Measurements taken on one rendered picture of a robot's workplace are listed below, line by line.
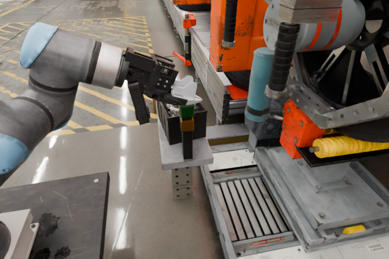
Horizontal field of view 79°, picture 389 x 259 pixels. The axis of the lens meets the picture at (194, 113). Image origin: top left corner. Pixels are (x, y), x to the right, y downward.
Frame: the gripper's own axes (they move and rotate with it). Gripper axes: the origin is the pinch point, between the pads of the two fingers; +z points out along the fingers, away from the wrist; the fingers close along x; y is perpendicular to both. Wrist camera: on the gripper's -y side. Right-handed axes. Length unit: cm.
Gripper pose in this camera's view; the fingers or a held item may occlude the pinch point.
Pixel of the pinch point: (195, 101)
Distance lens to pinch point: 60.7
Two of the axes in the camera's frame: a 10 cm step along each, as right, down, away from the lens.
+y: 4.1, -8.1, -4.1
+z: 8.7, 2.2, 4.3
